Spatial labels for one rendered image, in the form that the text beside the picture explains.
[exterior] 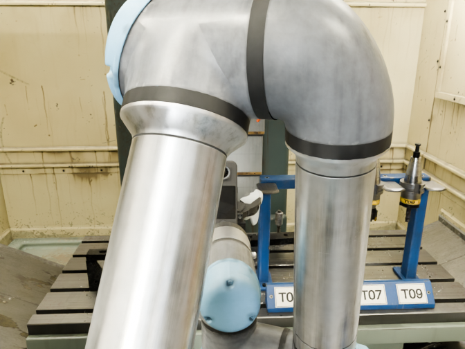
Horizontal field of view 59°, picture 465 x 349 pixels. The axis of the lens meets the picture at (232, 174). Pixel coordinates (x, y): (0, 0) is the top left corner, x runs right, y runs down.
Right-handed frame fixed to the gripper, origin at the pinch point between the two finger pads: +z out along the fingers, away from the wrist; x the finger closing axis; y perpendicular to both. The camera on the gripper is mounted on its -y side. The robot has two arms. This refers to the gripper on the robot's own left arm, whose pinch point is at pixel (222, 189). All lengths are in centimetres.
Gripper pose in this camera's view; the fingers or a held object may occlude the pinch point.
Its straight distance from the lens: 81.1
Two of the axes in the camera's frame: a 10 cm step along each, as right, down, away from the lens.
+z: -0.5, -3.0, 9.5
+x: 10.0, -0.2, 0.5
